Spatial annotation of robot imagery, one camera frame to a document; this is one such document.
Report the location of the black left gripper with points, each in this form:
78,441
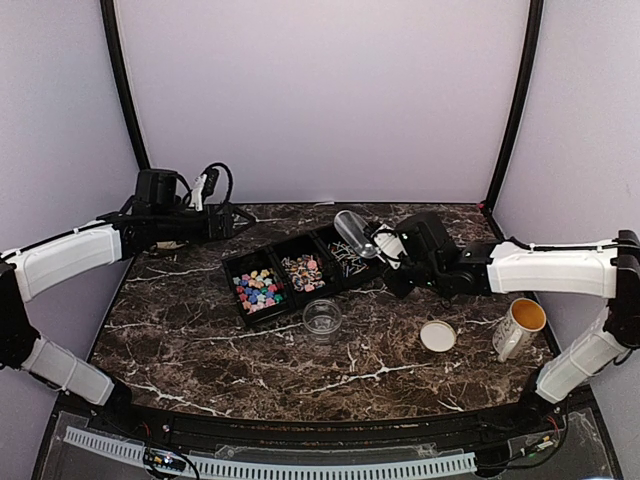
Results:
224,220

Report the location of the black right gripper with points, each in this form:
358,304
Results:
400,289

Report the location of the black three-compartment candy tray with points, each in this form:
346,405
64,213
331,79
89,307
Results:
288,275

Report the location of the metal candy scoop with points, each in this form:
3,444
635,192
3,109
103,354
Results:
352,229

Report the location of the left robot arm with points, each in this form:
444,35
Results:
114,237

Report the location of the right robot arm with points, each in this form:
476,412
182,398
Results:
605,272

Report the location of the white round lid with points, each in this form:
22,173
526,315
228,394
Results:
438,336

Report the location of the round wooden coaster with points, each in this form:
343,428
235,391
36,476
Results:
166,246

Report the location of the white ceramic mug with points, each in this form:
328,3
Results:
517,329

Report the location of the clear plastic cup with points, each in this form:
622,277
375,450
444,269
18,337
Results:
322,319

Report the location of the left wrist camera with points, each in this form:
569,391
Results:
204,187

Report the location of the black frame post left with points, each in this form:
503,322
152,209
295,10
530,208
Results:
123,88

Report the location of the black frame post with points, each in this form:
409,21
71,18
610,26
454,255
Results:
123,88
521,89

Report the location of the white slotted cable duct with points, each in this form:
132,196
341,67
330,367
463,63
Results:
247,463

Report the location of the black frame post right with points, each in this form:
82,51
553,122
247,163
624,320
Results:
521,89

